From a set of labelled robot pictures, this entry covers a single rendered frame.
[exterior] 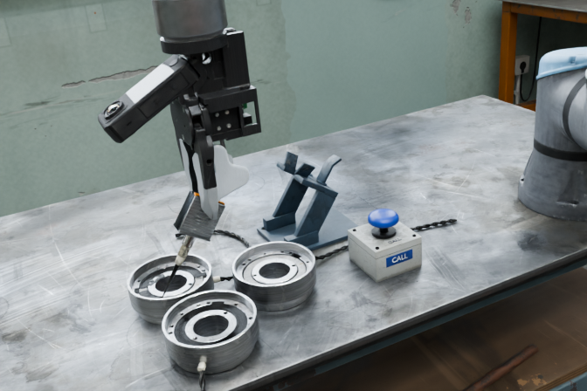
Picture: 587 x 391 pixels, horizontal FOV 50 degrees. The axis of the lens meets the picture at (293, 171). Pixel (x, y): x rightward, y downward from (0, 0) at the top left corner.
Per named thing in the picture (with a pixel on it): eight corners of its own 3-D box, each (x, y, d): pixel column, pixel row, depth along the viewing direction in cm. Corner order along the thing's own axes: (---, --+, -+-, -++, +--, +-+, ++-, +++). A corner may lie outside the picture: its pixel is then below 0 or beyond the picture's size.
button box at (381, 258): (376, 283, 81) (376, 250, 79) (348, 258, 86) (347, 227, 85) (429, 264, 83) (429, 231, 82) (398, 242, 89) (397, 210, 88)
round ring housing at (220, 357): (180, 318, 77) (175, 291, 76) (265, 317, 76) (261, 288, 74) (156, 380, 68) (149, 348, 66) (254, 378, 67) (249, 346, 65)
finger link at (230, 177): (259, 215, 74) (247, 140, 71) (211, 229, 72) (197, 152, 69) (249, 208, 77) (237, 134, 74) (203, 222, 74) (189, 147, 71)
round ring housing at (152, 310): (135, 337, 75) (129, 308, 73) (130, 291, 84) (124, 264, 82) (223, 315, 77) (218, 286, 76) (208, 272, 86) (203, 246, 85)
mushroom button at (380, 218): (379, 257, 81) (378, 222, 79) (362, 243, 85) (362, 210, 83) (405, 248, 83) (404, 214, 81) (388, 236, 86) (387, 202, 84)
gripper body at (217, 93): (263, 139, 71) (251, 31, 66) (190, 157, 68) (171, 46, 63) (238, 121, 78) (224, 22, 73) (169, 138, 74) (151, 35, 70)
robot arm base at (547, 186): (567, 169, 106) (572, 113, 102) (649, 202, 93) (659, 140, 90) (497, 193, 101) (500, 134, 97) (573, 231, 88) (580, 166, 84)
